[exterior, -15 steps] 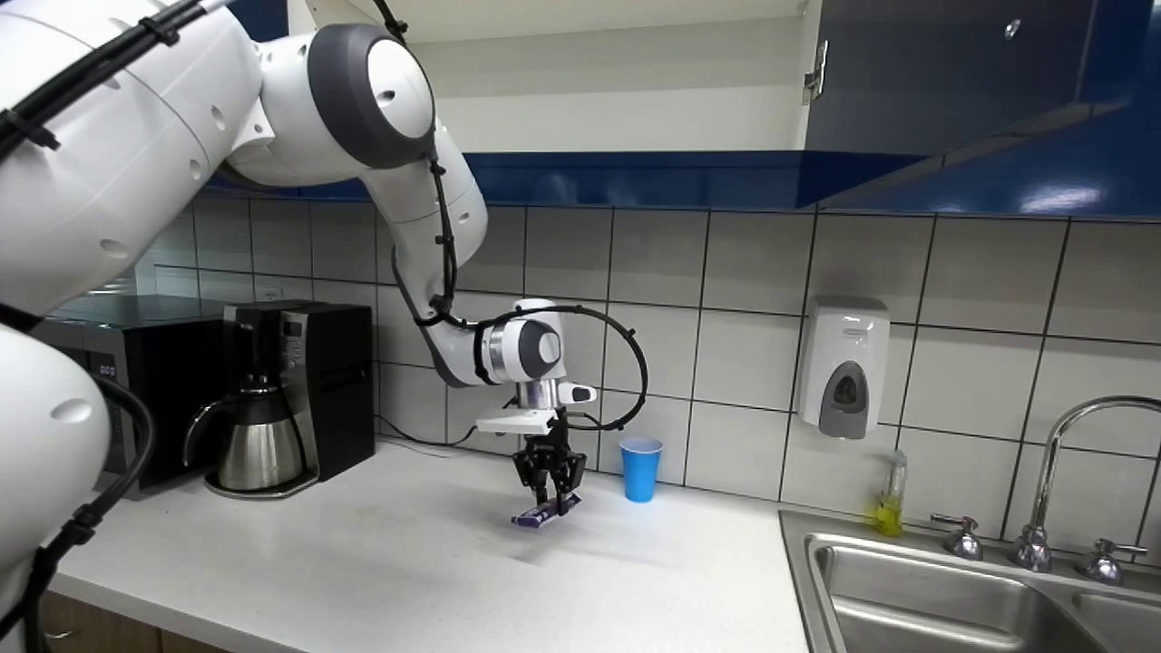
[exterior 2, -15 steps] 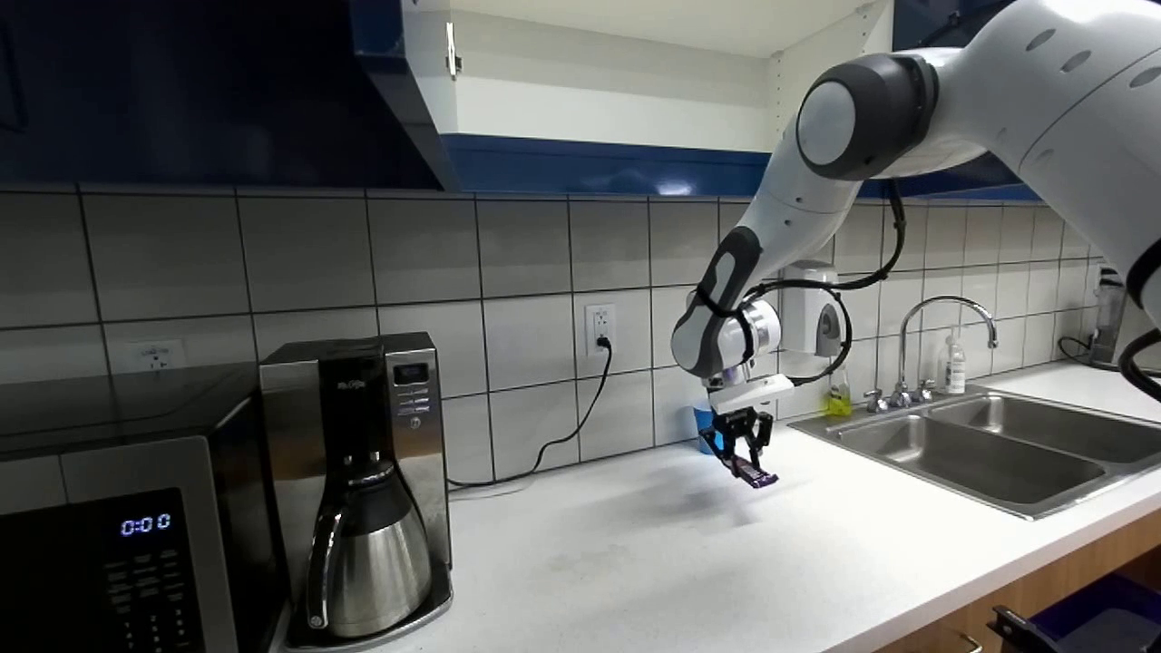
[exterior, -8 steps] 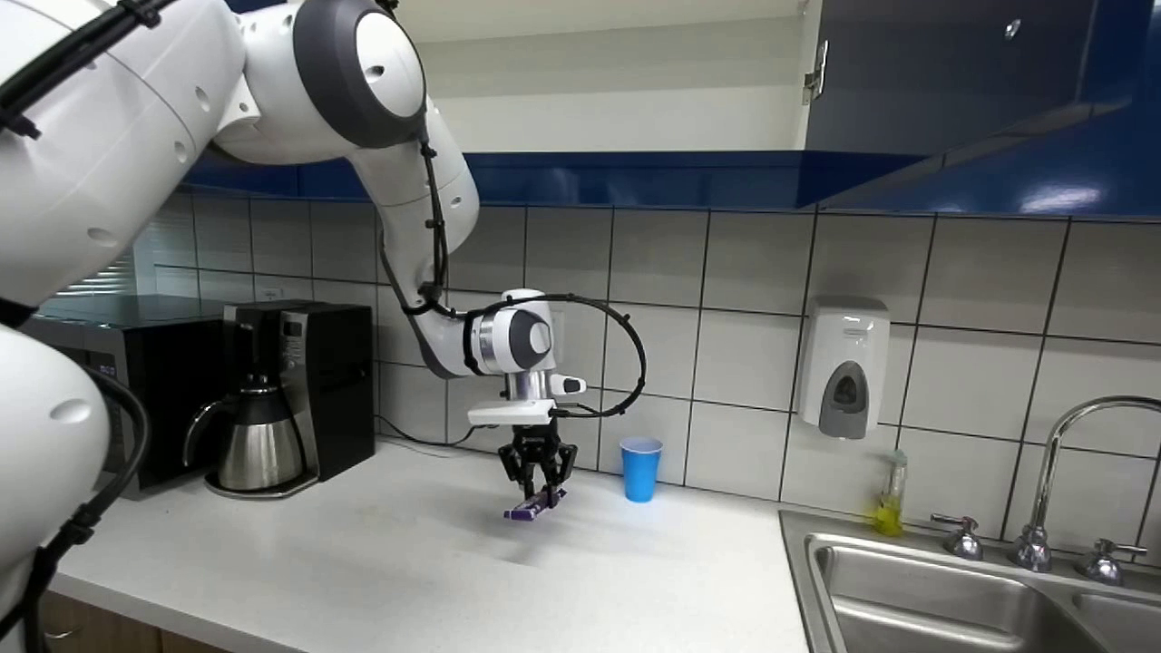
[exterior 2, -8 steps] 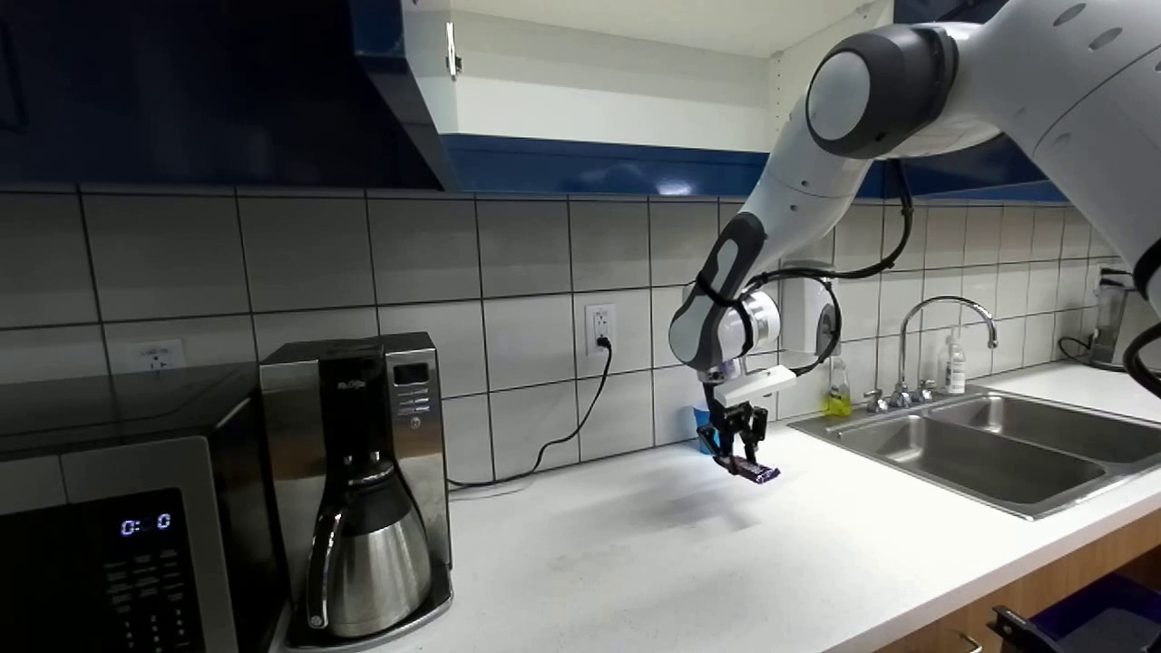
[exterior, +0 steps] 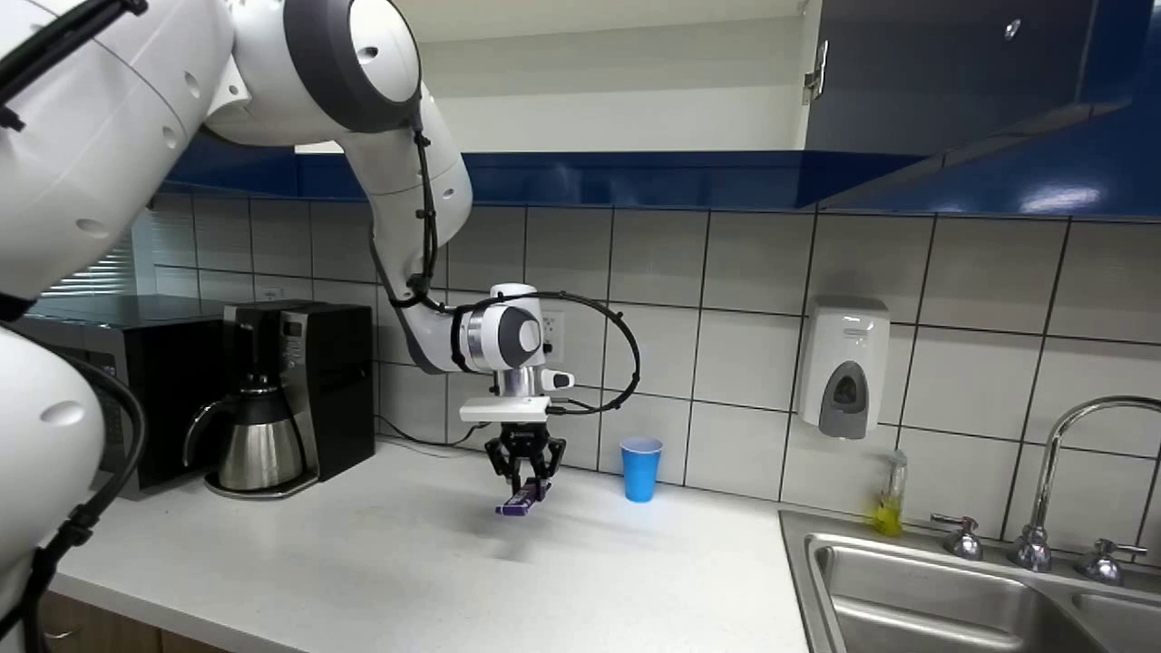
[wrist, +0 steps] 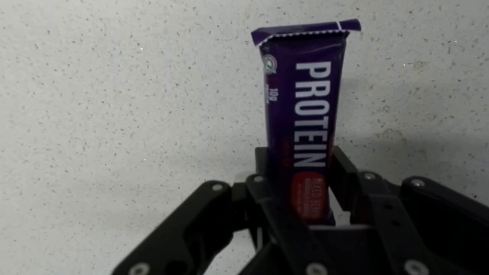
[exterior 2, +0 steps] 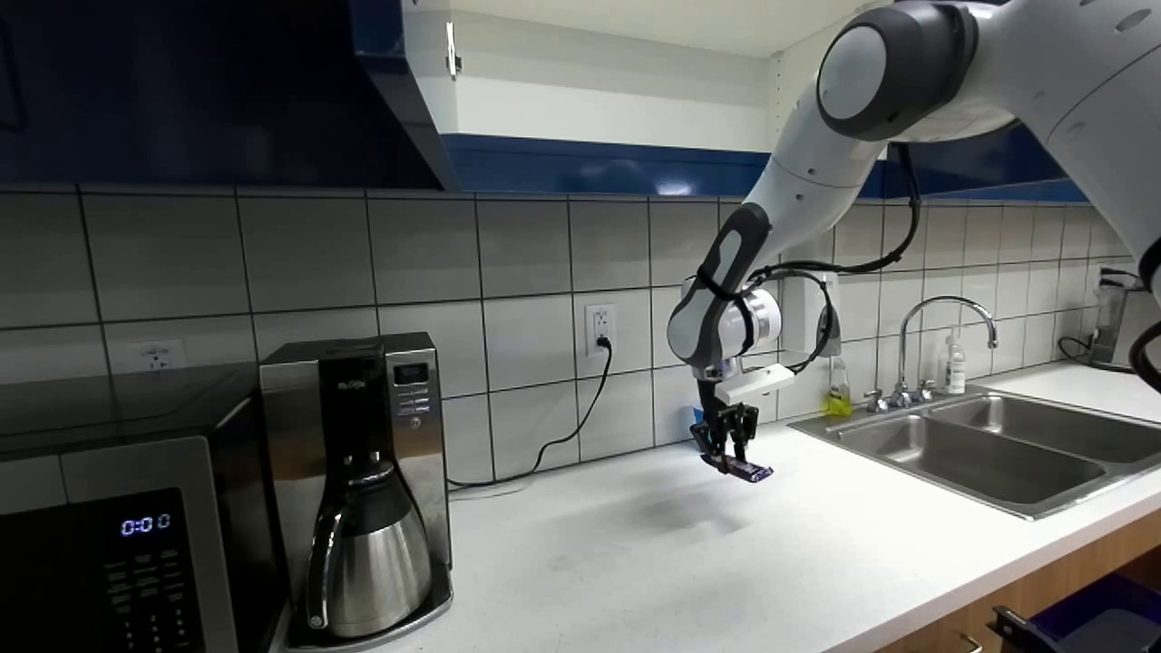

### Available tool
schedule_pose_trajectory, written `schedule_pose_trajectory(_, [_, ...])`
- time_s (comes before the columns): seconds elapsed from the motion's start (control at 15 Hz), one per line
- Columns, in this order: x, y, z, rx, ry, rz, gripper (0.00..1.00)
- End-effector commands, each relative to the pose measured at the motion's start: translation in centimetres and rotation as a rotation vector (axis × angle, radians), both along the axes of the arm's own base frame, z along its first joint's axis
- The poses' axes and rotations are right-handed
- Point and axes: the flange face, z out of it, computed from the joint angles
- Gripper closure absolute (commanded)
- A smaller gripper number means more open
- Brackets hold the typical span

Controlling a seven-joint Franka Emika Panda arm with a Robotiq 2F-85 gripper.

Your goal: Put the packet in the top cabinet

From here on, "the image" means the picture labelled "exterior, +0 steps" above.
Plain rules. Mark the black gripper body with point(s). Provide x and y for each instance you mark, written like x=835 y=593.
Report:
x=524 y=440

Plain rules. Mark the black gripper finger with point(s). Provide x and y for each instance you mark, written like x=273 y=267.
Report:
x=549 y=465
x=503 y=469

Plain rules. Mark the purple protein bar packet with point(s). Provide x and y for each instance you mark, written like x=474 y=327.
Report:
x=524 y=500

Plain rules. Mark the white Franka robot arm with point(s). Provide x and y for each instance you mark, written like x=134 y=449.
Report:
x=146 y=120

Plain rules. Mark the wooden base cabinet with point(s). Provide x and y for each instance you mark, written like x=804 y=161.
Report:
x=111 y=631

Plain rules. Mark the metal cabinet hinge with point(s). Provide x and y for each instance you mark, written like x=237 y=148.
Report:
x=816 y=76

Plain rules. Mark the open blue cabinet door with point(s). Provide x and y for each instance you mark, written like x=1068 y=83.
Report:
x=955 y=76

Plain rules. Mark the blue plastic cup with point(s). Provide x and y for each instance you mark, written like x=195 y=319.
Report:
x=640 y=472

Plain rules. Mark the black steel coffee maker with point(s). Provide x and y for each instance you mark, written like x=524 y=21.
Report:
x=330 y=377

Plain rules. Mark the stainless steel coffee carafe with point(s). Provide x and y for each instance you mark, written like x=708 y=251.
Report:
x=256 y=449

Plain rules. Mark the yellow dish soap bottle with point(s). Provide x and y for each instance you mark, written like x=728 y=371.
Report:
x=887 y=512

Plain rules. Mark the black microwave oven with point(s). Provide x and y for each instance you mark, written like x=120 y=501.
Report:
x=157 y=402

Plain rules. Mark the stainless steel double sink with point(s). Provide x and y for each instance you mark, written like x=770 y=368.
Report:
x=918 y=593

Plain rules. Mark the chrome gooseneck faucet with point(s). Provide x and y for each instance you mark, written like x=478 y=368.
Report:
x=1049 y=465

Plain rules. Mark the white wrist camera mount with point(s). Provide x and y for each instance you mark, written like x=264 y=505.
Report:
x=504 y=412

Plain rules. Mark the white wall soap dispenser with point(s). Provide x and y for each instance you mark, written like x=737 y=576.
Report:
x=843 y=368

